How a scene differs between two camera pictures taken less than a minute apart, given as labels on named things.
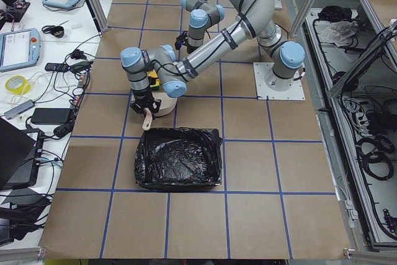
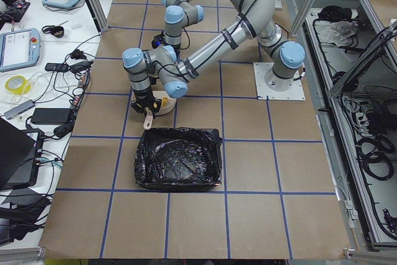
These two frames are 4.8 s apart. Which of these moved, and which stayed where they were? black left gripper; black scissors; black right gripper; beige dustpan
Moved: black right gripper
Stayed: black scissors; beige dustpan; black left gripper
